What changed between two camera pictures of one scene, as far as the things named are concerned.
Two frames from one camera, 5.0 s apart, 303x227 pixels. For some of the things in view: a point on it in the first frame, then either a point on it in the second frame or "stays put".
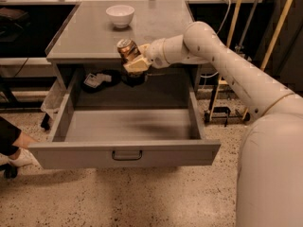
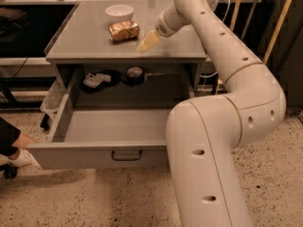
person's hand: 23,141 stays put
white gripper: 155,53 → 163,26
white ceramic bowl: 121,15 stays put
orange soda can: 128,49 → 128,30
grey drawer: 98,137 stays put
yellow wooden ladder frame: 225,82 stays put
